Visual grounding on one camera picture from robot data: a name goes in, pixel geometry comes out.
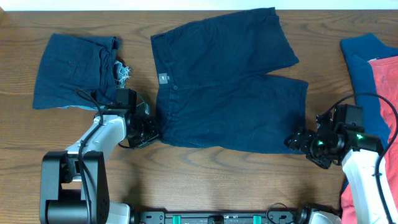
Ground folded frayed denim shorts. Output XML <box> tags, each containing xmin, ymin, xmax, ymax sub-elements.
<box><xmin>32</xmin><ymin>34</ymin><xmax>131</xmax><ymax>110</ymax></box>

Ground blue shirt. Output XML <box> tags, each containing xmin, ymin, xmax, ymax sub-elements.
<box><xmin>340</xmin><ymin>34</ymin><xmax>397</xmax><ymax>147</ymax></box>

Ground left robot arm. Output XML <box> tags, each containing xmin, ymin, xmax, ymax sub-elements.
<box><xmin>39</xmin><ymin>88</ymin><xmax>159</xmax><ymax>224</ymax></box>

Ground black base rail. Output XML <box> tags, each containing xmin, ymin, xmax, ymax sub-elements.
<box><xmin>128</xmin><ymin>203</ymin><xmax>308</xmax><ymax>224</ymax></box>

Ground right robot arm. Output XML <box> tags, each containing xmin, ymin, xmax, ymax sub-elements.
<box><xmin>284</xmin><ymin>105</ymin><xmax>397</xmax><ymax>223</ymax></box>

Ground navy blue shorts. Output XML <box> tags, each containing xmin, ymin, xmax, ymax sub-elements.
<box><xmin>150</xmin><ymin>7</ymin><xmax>308</xmax><ymax>154</ymax></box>

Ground coral red shirt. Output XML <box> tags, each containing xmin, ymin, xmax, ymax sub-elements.
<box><xmin>341</xmin><ymin>56</ymin><xmax>397</xmax><ymax>224</ymax></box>

